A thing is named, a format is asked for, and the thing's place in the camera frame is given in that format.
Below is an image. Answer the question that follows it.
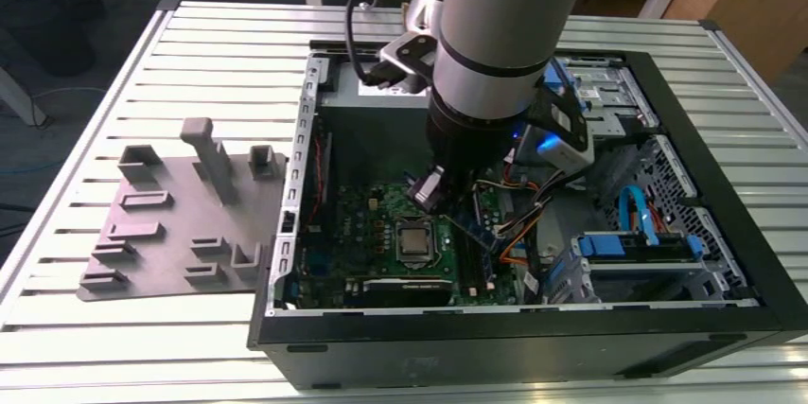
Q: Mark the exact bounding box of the silver CPU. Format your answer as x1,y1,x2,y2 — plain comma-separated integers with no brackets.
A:
398,227,435,254

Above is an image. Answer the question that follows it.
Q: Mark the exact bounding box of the blue flat wire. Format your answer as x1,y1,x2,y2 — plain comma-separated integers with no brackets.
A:
621,184,662,248

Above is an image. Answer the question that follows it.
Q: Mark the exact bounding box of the thin red wire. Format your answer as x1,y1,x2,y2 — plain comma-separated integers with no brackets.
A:
309,117,334,230

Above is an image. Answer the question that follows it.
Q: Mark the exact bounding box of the green motherboard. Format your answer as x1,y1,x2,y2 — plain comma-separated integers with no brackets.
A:
297,181,526,308

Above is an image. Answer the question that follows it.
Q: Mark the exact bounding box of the orange wire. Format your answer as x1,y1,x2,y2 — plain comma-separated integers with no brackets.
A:
498,228,539,266

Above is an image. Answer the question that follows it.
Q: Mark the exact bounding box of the black cable bundle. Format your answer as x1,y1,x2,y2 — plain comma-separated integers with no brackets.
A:
498,136,653,236

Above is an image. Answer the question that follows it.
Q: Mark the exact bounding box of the grey metal drive cage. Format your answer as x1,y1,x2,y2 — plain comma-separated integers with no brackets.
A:
555,56,653,167

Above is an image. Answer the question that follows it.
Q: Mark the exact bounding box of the brown wooden cabinet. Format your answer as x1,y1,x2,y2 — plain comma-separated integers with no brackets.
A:
662,0,808,88

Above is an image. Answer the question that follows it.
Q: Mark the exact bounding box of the white table leg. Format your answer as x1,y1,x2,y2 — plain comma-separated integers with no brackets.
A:
0,65,50,127

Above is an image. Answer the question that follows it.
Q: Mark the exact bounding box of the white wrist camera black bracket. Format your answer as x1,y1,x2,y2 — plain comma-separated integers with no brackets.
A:
525,75,597,169

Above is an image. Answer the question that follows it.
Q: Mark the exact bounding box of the blue drive carrier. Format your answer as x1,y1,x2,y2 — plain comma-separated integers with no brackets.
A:
542,61,590,114

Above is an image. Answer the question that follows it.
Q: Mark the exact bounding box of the grey power supply unit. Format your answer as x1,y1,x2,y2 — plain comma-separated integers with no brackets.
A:
318,61,439,187

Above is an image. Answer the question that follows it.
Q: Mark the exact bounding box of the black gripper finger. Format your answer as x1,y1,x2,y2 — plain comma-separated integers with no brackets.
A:
407,165,451,216

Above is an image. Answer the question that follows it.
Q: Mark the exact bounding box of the black camera cable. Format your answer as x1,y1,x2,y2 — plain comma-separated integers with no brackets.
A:
345,0,410,89

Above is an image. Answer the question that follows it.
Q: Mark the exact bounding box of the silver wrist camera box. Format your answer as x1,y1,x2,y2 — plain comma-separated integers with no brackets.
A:
377,33,439,94

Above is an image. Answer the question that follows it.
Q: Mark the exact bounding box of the grey metal disk bay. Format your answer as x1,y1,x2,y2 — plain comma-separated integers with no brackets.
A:
546,233,747,304

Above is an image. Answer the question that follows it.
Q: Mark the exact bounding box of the dark office chair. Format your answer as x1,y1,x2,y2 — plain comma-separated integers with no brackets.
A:
0,0,109,79

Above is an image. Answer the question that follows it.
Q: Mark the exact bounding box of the grey plastic parts rack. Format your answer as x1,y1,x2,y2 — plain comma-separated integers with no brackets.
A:
75,118,293,304

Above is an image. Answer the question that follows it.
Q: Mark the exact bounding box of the black open PC case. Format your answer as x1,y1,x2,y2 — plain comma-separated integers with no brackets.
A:
245,39,803,391

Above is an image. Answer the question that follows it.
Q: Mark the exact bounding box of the black CPU socket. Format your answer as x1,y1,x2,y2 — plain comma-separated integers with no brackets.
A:
391,215,442,272

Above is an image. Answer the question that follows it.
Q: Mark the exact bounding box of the black graphics card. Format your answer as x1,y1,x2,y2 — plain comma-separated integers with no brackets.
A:
345,277,455,308

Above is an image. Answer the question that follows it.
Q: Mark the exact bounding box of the hard disk in blue carrier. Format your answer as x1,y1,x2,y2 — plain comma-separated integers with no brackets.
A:
579,231,707,264

